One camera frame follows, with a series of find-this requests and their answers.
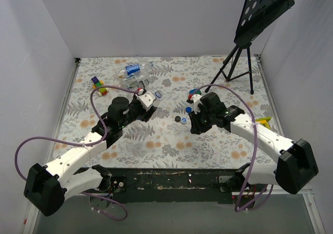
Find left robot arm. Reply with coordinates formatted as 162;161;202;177
23;92;160;216

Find black music stand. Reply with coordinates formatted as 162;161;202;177
206;0;295;94

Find clear lying bottle silver label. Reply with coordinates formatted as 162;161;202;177
119;74;149;89

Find floral table cloth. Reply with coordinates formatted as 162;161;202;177
50;56;272;168

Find multicolour toy brick stack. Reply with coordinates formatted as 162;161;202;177
91;76;109;96

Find clear lying bottle black label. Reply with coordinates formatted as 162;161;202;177
136;79;150;89

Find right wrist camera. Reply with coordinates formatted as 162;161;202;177
188;94;202;115

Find blue label lying bottle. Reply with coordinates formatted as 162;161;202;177
116;61;153;78

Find Pepsi plastic bottle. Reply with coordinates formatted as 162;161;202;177
153;90;163;107

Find black base beam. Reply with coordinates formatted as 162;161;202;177
107;168;244;204

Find yellow green toy brick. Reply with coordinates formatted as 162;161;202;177
255;116;272;129

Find green blue toy bricks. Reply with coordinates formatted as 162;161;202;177
189;89;201;96

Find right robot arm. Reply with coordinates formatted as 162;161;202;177
189;93;319;194

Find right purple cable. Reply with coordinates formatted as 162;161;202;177
191;84;274;213

